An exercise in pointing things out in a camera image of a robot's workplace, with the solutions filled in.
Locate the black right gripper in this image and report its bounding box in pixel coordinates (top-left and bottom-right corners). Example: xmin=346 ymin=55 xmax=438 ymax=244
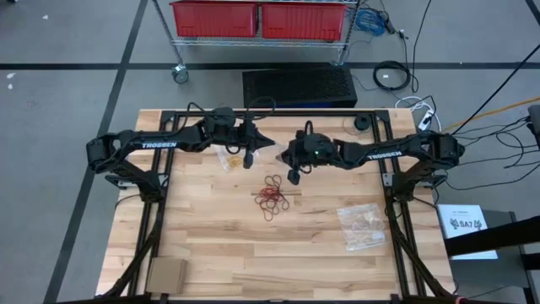
xmin=276 ymin=131 xmax=316 ymax=170

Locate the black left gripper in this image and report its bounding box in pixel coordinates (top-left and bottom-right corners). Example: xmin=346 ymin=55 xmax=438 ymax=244
xmin=229 ymin=122 xmax=276 ymax=155

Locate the black perforated computer case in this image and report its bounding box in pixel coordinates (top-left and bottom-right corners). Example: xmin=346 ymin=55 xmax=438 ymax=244
xmin=242 ymin=66 xmax=359 ymax=109

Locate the red plastic storage bin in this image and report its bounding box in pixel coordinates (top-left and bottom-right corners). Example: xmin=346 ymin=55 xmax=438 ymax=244
xmin=260 ymin=2 xmax=348 ymax=42
xmin=170 ymin=0 xmax=259 ymax=38

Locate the white power strip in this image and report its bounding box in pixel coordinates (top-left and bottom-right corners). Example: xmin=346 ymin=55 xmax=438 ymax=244
xmin=418 ymin=108 xmax=435 ymax=131

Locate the brown cardboard box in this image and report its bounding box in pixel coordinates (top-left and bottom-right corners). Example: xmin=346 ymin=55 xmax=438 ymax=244
xmin=145 ymin=256 xmax=189 ymax=296

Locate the white SA7 booklet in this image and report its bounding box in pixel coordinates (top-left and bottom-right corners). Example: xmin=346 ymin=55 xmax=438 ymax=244
xmin=437 ymin=204 xmax=500 ymax=261

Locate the black beam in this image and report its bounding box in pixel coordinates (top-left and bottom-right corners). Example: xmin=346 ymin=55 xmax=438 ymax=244
xmin=444 ymin=214 xmax=540 ymax=271

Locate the grey side table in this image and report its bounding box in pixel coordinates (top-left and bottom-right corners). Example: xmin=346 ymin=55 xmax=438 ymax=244
xmin=438 ymin=209 xmax=531 ymax=304

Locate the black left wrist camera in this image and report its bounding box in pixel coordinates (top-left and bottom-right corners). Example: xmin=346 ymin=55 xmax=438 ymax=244
xmin=241 ymin=149 xmax=256 ymax=171

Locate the black aluminium table frame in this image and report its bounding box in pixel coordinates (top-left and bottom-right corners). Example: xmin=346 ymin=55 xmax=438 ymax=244
xmin=96 ymin=108 xmax=463 ymax=304

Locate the chrome wire shelf rack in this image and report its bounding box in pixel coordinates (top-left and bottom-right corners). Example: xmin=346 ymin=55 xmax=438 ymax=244
xmin=151 ymin=0 xmax=363 ymax=84

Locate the black cable coil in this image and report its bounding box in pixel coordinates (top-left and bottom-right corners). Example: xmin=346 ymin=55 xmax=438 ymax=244
xmin=372 ymin=60 xmax=413 ymax=92

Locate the white cable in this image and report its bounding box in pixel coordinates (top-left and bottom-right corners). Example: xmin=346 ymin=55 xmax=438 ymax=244
xmin=395 ymin=95 xmax=442 ymax=133

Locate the blue cable coil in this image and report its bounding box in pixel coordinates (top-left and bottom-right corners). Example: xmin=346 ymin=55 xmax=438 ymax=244
xmin=353 ymin=8 xmax=388 ymax=37

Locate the yellow cable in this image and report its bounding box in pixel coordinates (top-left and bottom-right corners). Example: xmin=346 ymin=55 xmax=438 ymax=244
xmin=442 ymin=96 xmax=540 ymax=133

